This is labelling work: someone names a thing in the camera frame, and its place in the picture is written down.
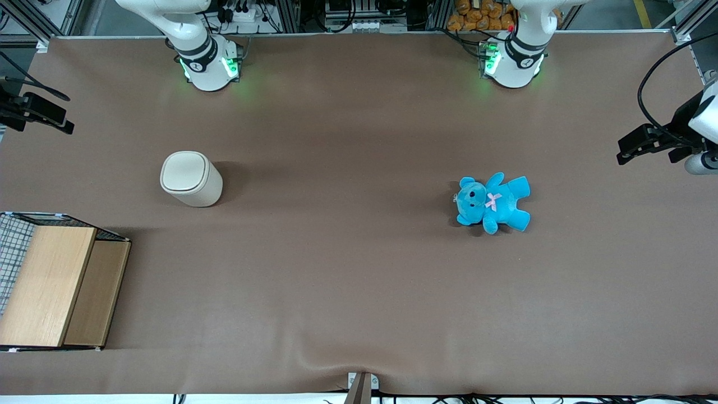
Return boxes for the blue teddy bear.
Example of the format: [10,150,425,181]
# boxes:
[454,172,532,236]

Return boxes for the wooden shelf with wire mesh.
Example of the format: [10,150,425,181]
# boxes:
[0,212,132,352]

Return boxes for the aluminium frame post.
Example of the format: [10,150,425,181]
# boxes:
[656,0,718,45]
[0,0,86,52]

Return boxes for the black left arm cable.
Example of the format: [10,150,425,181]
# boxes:
[638,33,718,142]

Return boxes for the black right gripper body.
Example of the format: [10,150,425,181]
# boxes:
[0,90,27,133]

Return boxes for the brown table cloth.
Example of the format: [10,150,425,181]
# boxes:
[0,31,718,397]

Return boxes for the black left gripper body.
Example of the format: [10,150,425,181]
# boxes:
[665,91,710,165]

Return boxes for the cream lidded trash can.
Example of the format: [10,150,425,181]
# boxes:
[160,151,223,208]

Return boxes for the white power strip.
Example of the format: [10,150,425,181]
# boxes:
[220,4,271,24]

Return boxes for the orange plush toys pile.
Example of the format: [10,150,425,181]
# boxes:
[447,0,517,33]

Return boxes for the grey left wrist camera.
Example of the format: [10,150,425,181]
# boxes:
[684,151,718,176]

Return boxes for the grey metal camera bracket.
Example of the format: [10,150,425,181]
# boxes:
[347,371,380,404]

